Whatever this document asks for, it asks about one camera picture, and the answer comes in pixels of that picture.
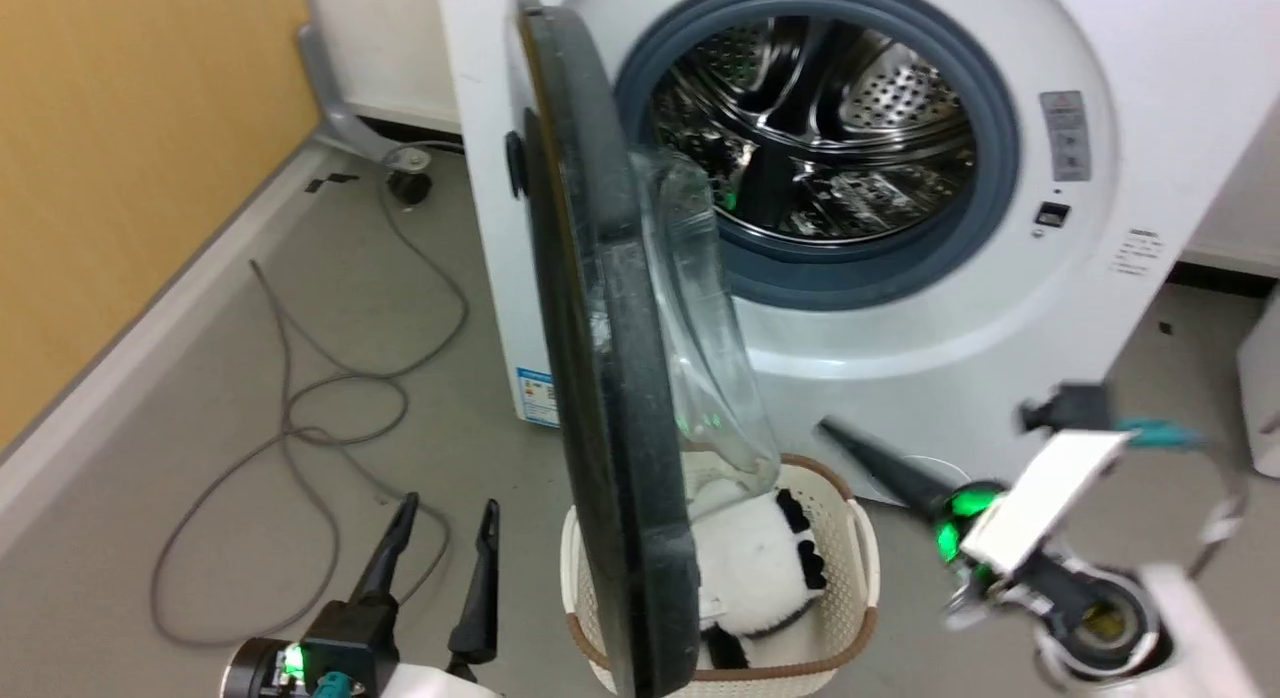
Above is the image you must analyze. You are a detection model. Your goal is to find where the black caster wheel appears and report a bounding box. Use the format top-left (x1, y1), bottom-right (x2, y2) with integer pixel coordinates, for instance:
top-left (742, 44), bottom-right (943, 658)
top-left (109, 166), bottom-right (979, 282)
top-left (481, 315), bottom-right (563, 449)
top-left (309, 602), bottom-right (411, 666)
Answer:
top-left (387, 146), bottom-right (435, 205)

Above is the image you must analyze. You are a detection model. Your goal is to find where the stainless steel washer drum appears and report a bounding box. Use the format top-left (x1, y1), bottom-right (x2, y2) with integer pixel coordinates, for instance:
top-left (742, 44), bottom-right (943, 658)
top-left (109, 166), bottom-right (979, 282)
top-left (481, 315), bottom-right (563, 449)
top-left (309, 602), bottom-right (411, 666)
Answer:
top-left (650, 16), bottom-right (979, 245)

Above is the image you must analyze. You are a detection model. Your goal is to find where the grey rubber door gasket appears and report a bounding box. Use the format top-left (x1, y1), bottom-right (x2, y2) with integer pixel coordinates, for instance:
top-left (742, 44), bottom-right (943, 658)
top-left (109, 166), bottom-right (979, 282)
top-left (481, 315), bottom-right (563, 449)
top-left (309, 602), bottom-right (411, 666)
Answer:
top-left (612, 0), bottom-right (1022, 313)

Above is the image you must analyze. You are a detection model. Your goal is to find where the teal plug gripper cable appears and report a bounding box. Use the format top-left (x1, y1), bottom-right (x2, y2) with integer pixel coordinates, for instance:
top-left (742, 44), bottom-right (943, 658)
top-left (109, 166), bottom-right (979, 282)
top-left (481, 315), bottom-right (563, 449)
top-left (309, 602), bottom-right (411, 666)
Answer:
top-left (1113, 416), bottom-right (1251, 581)

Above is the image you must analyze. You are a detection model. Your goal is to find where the grey cable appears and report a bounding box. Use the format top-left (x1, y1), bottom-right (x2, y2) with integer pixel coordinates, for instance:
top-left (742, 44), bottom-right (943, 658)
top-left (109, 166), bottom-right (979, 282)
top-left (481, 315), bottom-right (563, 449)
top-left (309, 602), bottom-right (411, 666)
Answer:
top-left (150, 143), bottom-right (471, 649)

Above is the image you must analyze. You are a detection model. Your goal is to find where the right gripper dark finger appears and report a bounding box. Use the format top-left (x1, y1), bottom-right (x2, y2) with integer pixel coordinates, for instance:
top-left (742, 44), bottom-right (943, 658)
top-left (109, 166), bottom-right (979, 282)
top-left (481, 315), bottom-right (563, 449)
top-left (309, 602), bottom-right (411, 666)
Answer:
top-left (817, 415), bottom-right (956, 522)

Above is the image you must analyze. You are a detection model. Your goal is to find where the cream plastic laundry basket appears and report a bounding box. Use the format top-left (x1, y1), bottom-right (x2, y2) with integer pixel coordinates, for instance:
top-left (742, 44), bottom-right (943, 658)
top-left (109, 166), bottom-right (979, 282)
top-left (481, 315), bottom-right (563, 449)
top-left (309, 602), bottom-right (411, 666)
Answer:
top-left (560, 453), bottom-right (882, 698)

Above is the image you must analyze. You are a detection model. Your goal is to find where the white cabinet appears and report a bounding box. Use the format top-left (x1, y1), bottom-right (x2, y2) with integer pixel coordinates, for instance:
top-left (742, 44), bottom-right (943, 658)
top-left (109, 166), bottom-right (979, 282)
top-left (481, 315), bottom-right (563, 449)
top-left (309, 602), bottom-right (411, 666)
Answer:
top-left (1236, 286), bottom-right (1280, 480)

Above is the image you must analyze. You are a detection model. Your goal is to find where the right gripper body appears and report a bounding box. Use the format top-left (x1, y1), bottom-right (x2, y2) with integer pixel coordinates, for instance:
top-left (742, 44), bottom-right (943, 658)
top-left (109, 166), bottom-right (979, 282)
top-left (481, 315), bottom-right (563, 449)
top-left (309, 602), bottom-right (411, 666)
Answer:
top-left (933, 429), bottom-right (1132, 591)

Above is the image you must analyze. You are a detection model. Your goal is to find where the grey warning sticker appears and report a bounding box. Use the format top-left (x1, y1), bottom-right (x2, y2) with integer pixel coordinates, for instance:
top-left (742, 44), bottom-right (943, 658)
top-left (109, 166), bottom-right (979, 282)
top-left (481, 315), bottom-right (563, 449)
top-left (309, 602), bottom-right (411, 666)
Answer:
top-left (1039, 90), bottom-right (1094, 184)

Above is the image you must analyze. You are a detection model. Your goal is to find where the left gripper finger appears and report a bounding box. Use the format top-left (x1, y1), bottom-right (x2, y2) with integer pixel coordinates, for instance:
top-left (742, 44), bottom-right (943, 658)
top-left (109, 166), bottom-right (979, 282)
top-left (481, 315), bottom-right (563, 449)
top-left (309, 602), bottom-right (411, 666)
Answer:
top-left (349, 492), bottom-right (421, 609)
top-left (446, 498), bottom-right (501, 671)

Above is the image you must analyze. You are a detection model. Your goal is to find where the grey metal stand leg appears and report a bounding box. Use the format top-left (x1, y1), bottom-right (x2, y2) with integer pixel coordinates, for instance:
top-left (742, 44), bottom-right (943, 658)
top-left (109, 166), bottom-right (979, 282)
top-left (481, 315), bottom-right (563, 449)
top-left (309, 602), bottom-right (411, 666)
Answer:
top-left (296, 22), bottom-right (433, 171)

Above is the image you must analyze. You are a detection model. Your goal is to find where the white front-load washing machine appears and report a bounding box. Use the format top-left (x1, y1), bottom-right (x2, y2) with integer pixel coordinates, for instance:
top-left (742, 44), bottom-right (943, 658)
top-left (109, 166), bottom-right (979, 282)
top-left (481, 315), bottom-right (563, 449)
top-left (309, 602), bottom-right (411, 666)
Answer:
top-left (435, 0), bottom-right (1280, 506)

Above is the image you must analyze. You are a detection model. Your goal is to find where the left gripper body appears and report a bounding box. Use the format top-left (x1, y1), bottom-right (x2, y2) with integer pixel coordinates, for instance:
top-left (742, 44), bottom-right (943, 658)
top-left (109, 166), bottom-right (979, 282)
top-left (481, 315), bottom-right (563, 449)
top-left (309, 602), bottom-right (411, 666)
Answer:
top-left (221, 596), bottom-right (403, 698)

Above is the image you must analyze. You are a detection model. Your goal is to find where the black and white panda plush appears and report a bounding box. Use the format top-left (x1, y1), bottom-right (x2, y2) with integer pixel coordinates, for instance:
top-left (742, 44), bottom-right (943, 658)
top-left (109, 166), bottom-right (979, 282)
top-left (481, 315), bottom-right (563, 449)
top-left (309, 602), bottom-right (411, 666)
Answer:
top-left (690, 488), bottom-right (830, 671)

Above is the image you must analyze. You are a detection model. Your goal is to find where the dark round washing machine door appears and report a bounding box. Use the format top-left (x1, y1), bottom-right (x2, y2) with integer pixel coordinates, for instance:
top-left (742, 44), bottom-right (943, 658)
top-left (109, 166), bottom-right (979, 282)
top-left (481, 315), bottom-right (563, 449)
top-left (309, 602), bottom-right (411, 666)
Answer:
top-left (505, 0), bottom-right (782, 698)

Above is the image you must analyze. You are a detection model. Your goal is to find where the blue energy label sticker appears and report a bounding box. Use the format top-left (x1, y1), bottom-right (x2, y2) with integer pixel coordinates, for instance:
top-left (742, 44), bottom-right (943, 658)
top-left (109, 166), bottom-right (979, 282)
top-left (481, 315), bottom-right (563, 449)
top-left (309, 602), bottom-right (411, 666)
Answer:
top-left (516, 366), bottom-right (560, 428)

